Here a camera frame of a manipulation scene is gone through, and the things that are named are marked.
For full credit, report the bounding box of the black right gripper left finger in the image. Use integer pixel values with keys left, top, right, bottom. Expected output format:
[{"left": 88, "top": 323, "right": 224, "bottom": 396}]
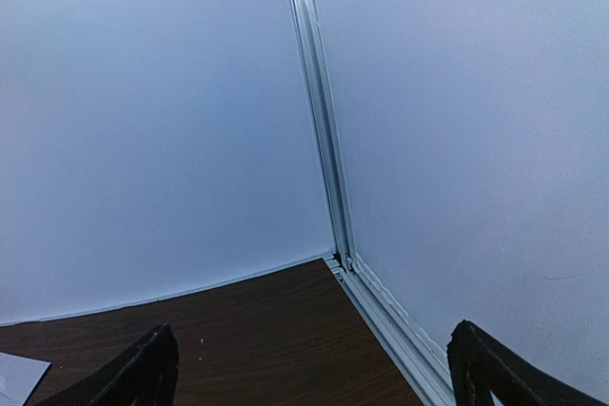
[{"left": 40, "top": 324, "right": 179, "bottom": 406}]

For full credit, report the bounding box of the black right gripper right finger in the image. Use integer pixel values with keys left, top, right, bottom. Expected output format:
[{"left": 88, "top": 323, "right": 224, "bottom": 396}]
[{"left": 447, "top": 320, "right": 602, "bottom": 405}]

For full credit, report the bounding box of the beige ornate letter sheet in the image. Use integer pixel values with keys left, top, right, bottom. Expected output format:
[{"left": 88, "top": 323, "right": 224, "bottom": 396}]
[{"left": 0, "top": 353, "right": 51, "bottom": 406}]

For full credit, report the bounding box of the aluminium right table rail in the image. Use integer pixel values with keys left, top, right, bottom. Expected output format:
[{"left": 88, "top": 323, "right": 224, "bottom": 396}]
[{"left": 324, "top": 257, "right": 456, "bottom": 405}]

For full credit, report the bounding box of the aluminium right corner post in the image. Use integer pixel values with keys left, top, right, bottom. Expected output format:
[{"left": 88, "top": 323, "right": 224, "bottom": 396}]
[{"left": 290, "top": 0, "right": 355, "bottom": 271}]

